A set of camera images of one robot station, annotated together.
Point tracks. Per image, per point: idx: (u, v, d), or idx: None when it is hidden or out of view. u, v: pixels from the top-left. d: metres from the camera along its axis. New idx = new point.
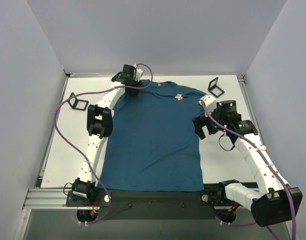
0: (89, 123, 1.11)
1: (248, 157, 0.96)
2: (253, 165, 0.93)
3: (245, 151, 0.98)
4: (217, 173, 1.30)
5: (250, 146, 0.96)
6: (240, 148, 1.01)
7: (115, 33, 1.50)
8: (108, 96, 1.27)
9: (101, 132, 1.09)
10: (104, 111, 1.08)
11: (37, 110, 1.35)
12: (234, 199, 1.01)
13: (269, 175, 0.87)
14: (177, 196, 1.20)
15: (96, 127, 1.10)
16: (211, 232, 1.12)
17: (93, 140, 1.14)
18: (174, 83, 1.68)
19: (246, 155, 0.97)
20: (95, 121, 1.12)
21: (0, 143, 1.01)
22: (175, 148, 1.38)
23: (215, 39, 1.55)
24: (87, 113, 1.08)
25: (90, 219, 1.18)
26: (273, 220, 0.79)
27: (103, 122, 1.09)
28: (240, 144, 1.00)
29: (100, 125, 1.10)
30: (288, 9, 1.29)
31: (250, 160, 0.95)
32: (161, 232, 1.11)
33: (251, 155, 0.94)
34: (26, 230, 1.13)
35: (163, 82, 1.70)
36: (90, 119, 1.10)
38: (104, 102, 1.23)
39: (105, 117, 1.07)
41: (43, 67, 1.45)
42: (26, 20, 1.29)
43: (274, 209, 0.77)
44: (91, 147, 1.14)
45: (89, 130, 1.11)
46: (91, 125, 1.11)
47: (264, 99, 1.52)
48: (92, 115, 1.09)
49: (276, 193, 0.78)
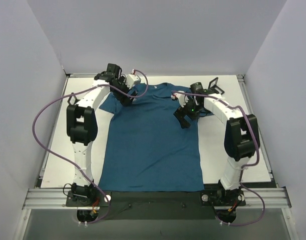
0: (69, 126, 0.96)
1: (215, 108, 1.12)
2: (219, 113, 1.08)
3: (211, 105, 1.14)
4: (217, 174, 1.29)
5: (213, 100, 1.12)
6: (209, 106, 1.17)
7: (115, 33, 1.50)
8: (91, 94, 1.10)
9: (85, 136, 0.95)
10: (87, 111, 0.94)
11: (37, 110, 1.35)
12: (231, 184, 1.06)
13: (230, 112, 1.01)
14: (177, 196, 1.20)
15: (78, 130, 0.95)
16: (211, 232, 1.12)
17: (79, 148, 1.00)
18: (170, 85, 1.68)
19: (213, 107, 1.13)
20: (75, 124, 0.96)
21: (0, 143, 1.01)
22: (175, 149, 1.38)
23: (216, 39, 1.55)
24: (67, 114, 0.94)
25: (90, 219, 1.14)
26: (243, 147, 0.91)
27: (85, 124, 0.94)
28: (207, 102, 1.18)
29: (82, 127, 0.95)
30: (288, 10, 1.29)
31: (216, 109, 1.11)
32: (161, 232, 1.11)
33: (215, 104, 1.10)
34: (27, 230, 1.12)
35: (159, 84, 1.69)
36: (70, 122, 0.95)
38: (85, 100, 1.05)
39: (89, 118, 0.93)
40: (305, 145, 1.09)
41: (43, 67, 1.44)
42: (26, 20, 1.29)
43: (238, 134, 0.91)
44: (78, 155, 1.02)
45: (71, 135, 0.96)
46: (73, 129, 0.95)
47: (264, 99, 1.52)
48: (72, 117, 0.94)
49: (236, 121, 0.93)
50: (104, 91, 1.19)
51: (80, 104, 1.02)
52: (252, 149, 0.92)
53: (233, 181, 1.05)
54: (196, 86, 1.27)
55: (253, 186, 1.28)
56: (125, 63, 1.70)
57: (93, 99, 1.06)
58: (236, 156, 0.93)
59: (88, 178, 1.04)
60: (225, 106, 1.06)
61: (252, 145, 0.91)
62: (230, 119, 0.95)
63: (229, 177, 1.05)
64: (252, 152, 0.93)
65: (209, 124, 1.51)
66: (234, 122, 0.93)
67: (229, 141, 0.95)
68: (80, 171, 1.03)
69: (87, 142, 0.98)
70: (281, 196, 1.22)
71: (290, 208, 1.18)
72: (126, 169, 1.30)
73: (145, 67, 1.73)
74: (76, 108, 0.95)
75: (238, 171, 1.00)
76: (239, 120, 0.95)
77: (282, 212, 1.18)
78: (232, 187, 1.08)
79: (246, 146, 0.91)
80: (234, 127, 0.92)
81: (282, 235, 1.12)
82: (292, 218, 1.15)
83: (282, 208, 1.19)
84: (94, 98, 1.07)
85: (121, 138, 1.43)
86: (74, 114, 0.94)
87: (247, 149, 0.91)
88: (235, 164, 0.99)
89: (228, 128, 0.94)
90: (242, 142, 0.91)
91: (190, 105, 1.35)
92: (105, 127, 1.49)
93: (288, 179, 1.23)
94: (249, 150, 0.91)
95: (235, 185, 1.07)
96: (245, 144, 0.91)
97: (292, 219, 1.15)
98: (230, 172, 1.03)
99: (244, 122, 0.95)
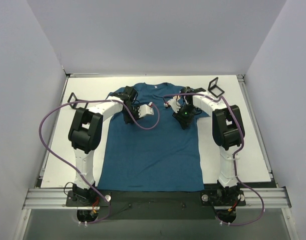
0: (73, 128, 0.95)
1: (203, 104, 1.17)
2: (207, 107, 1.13)
3: (200, 102, 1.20)
4: (217, 173, 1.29)
5: (201, 96, 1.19)
6: (198, 104, 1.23)
7: (115, 33, 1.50)
8: (104, 105, 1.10)
9: (85, 142, 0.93)
10: (95, 116, 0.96)
11: (37, 110, 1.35)
12: (229, 178, 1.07)
13: (215, 104, 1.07)
14: (177, 196, 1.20)
15: (81, 135, 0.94)
16: (211, 232, 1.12)
17: (80, 154, 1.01)
18: (171, 84, 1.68)
19: (201, 104, 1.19)
20: (80, 128, 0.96)
21: (0, 143, 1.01)
22: (175, 148, 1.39)
23: (216, 39, 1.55)
24: (75, 116, 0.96)
25: (90, 219, 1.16)
26: (229, 135, 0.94)
27: (89, 130, 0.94)
28: (195, 100, 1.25)
29: (85, 133, 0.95)
30: (288, 10, 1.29)
31: (204, 105, 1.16)
32: (161, 232, 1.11)
33: (202, 99, 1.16)
34: (26, 230, 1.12)
35: (159, 84, 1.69)
36: (74, 124, 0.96)
38: (97, 108, 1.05)
39: (95, 123, 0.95)
40: (305, 146, 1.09)
41: (43, 67, 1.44)
42: (26, 20, 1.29)
43: (224, 123, 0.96)
44: (79, 160, 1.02)
45: (72, 139, 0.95)
46: (76, 133, 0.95)
47: (264, 99, 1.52)
48: (79, 119, 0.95)
49: (221, 111, 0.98)
50: (116, 107, 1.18)
51: (91, 110, 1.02)
52: (239, 137, 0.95)
53: (229, 176, 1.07)
54: (186, 90, 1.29)
55: (253, 186, 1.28)
56: (126, 63, 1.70)
57: (105, 109, 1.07)
58: (225, 145, 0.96)
59: (88, 183, 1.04)
60: (210, 100, 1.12)
61: (238, 133, 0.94)
62: (215, 110, 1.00)
63: (225, 171, 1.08)
64: (240, 141, 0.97)
65: (209, 124, 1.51)
66: (219, 113, 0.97)
67: (217, 131, 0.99)
68: (81, 175, 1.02)
69: (87, 151, 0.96)
70: (281, 196, 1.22)
71: (290, 208, 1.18)
72: (126, 169, 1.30)
73: (145, 67, 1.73)
74: (85, 112, 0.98)
75: (232, 161, 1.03)
76: (224, 111, 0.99)
77: (281, 212, 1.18)
78: (230, 184, 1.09)
79: (233, 135, 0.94)
80: (219, 116, 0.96)
81: (281, 235, 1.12)
82: (292, 218, 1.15)
83: (282, 208, 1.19)
84: (106, 108, 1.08)
85: (121, 138, 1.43)
86: (81, 118, 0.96)
87: (234, 137, 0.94)
88: (227, 154, 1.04)
89: (214, 119, 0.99)
90: (229, 131, 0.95)
91: (183, 109, 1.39)
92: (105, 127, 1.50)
93: (287, 180, 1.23)
94: (236, 138, 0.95)
95: (234, 182, 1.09)
96: (232, 133, 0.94)
97: (292, 219, 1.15)
98: (226, 165, 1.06)
99: (229, 113, 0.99)
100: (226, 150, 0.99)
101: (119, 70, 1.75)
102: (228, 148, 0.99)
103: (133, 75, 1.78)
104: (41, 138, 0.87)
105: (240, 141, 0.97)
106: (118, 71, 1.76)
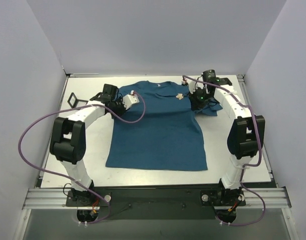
0: (54, 141, 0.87)
1: (224, 101, 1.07)
2: (228, 108, 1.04)
3: (221, 98, 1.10)
4: (218, 173, 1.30)
5: (224, 93, 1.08)
6: (219, 99, 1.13)
7: (115, 33, 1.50)
8: (84, 110, 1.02)
9: (70, 154, 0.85)
10: (76, 124, 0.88)
11: (36, 110, 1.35)
12: (232, 182, 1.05)
13: (239, 109, 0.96)
14: (177, 196, 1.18)
15: (63, 147, 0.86)
16: (211, 232, 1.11)
17: (69, 166, 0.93)
18: (174, 83, 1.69)
19: (222, 100, 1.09)
20: (62, 140, 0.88)
21: (0, 142, 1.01)
22: (175, 149, 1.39)
23: (215, 39, 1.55)
24: (53, 127, 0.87)
25: (90, 219, 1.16)
26: (245, 145, 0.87)
27: (72, 140, 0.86)
28: (216, 92, 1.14)
29: (68, 144, 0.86)
30: (289, 9, 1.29)
31: (225, 103, 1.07)
32: (161, 232, 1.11)
33: (226, 97, 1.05)
34: (27, 230, 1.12)
35: (163, 83, 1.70)
36: (54, 136, 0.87)
38: (77, 115, 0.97)
39: (78, 131, 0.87)
40: (305, 146, 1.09)
41: (43, 67, 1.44)
42: (26, 20, 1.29)
43: (244, 133, 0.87)
44: (70, 170, 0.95)
45: (55, 152, 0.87)
46: (57, 145, 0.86)
47: (264, 99, 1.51)
48: (59, 130, 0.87)
49: (244, 120, 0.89)
50: (98, 112, 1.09)
51: (70, 118, 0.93)
52: (255, 149, 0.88)
53: (233, 180, 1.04)
54: (210, 74, 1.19)
55: (253, 186, 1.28)
56: (126, 63, 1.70)
57: (86, 115, 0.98)
58: (238, 154, 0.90)
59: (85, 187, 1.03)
60: (235, 102, 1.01)
61: (255, 145, 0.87)
62: (237, 118, 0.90)
63: (230, 175, 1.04)
64: (254, 152, 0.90)
65: (209, 124, 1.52)
66: (241, 121, 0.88)
67: (233, 139, 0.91)
68: (76, 182, 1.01)
69: (74, 162, 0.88)
70: (281, 196, 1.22)
71: (290, 208, 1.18)
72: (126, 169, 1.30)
73: (145, 67, 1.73)
74: (64, 121, 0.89)
75: (239, 169, 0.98)
76: (247, 120, 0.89)
77: (282, 212, 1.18)
78: (232, 187, 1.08)
79: (249, 146, 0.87)
80: (240, 125, 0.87)
81: (282, 236, 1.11)
82: (292, 218, 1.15)
83: (282, 208, 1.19)
84: (88, 115, 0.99)
85: (121, 137, 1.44)
86: (61, 128, 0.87)
87: (249, 148, 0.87)
88: (236, 163, 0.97)
89: (234, 126, 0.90)
90: (246, 140, 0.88)
91: (199, 93, 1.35)
92: (104, 127, 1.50)
93: (287, 180, 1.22)
94: (253, 150, 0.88)
95: (236, 185, 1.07)
96: (249, 143, 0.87)
97: (292, 219, 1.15)
98: (231, 171, 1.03)
99: (252, 122, 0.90)
100: (238, 158, 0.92)
101: (119, 70, 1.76)
102: (240, 158, 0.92)
103: (133, 75, 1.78)
104: (20, 153, 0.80)
105: (255, 153, 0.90)
106: (118, 70, 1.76)
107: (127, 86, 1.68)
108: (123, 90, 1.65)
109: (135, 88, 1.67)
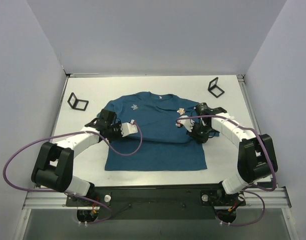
0: (38, 168, 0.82)
1: (224, 128, 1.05)
2: (229, 133, 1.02)
3: (220, 125, 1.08)
4: (218, 173, 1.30)
5: (222, 120, 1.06)
6: (217, 126, 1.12)
7: (115, 33, 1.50)
8: (77, 137, 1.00)
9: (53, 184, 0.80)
10: (64, 152, 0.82)
11: (36, 111, 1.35)
12: (232, 190, 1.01)
13: (241, 132, 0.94)
14: (177, 196, 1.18)
15: (47, 175, 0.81)
16: (211, 232, 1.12)
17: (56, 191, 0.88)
18: (176, 96, 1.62)
19: (222, 127, 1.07)
20: (47, 167, 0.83)
21: (0, 142, 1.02)
22: (175, 148, 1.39)
23: (215, 40, 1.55)
24: (39, 153, 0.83)
25: (90, 219, 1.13)
26: (257, 170, 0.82)
27: (57, 169, 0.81)
28: (214, 121, 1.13)
29: (53, 173, 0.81)
30: (289, 9, 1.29)
31: (226, 129, 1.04)
32: (161, 232, 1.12)
33: (224, 123, 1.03)
34: (27, 230, 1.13)
35: (165, 95, 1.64)
36: (39, 163, 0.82)
38: (67, 142, 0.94)
39: (64, 160, 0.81)
40: (305, 146, 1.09)
41: (43, 67, 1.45)
42: (26, 21, 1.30)
43: (253, 156, 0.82)
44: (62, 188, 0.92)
45: (38, 180, 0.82)
46: (41, 173, 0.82)
47: (263, 99, 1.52)
48: (44, 157, 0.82)
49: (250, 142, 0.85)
50: (92, 138, 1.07)
51: (59, 144, 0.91)
52: (268, 173, 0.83)
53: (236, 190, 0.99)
54: (202, 107, 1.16)
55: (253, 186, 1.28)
56: (126, 63, 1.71)
57: (76, 142, 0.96)
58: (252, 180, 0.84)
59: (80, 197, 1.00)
60: (235, 125, 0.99)
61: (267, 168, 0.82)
62: (242, 140, 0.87)
63: (232, 182, 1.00)
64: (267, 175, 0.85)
65: None
66: (248, 143, 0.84)
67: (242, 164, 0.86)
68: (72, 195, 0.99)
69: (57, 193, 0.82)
70: (281, 196, 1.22)
71: (290, 208, 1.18)
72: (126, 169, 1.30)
73: (145, 67, 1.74)
74: (52, 148, 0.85)
75: (246, 185, 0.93)
76: (253, 141, 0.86)
77: (281, 212, 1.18)
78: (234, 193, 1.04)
79: (263, 170, 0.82)
80: (248, 148, 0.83)
81: (282, 236, 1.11)
82: (292, 218, 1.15)
83: (282, 208, 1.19)
84: (78, 141, 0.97)
85: (119, 142, 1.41)
86: (47, 154, 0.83)
87: (263, 173, 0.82)
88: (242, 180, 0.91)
89: (240, 150, 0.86)
90: (258, 165, 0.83)
91: (198, 128, 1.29)
92: None
93: (287, 180, 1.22)
94: (266, 174, 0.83)
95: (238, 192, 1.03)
96: (261, 167, 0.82)
97: (292, 219, 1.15)
98: (235, 181, 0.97)
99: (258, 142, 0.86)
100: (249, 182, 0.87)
101: (119, 70, 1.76)
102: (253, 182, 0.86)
103: (133, 75, 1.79)
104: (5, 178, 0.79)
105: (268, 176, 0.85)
106: (118, 70, 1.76)
107: (127, 95, 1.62)
108: (123, 101, 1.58)
109: (135, 98, 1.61)
